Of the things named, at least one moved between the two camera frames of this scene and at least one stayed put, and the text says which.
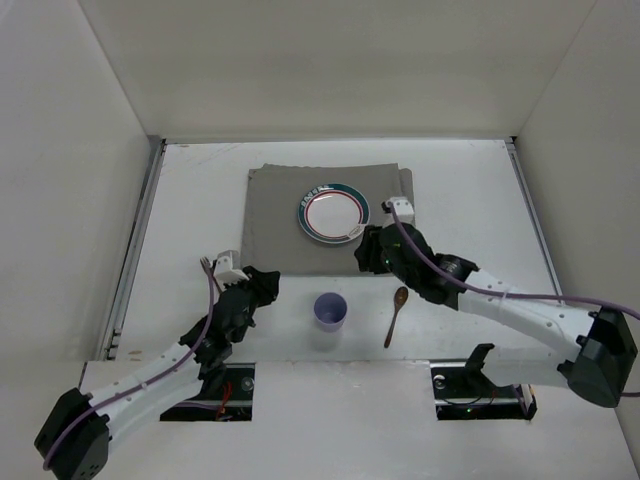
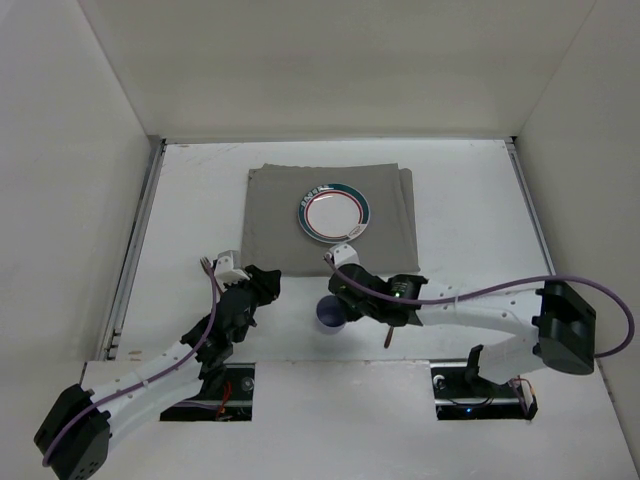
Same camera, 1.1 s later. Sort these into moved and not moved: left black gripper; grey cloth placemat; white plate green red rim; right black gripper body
Moved: right black gripper body
Not moved: left black gripper; grey cloth placemat; white plate green red rim
